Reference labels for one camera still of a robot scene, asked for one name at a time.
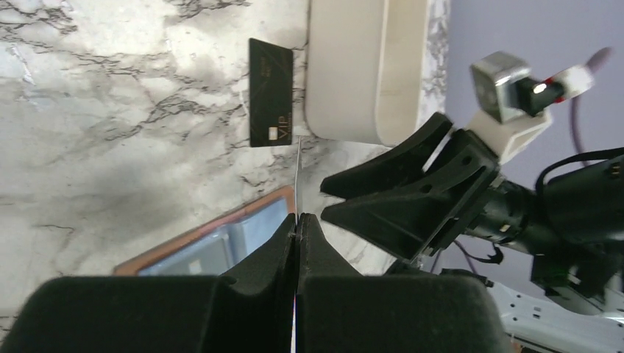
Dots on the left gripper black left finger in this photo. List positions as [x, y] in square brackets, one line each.
[247, 309]

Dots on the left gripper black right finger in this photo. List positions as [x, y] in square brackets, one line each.
[340, 310]

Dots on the brown leather card holder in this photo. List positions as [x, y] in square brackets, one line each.
[216, 246]

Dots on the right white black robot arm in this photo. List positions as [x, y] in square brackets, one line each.
[571, 226]

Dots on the long white oval tray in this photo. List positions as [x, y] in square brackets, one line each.
[365, 67]

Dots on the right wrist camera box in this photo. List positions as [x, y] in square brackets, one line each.
[513, 106]

